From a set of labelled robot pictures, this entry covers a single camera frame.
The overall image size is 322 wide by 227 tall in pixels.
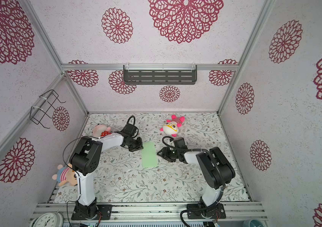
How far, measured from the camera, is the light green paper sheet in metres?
0.94

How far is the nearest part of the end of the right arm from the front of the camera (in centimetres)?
74

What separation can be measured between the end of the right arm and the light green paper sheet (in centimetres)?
6
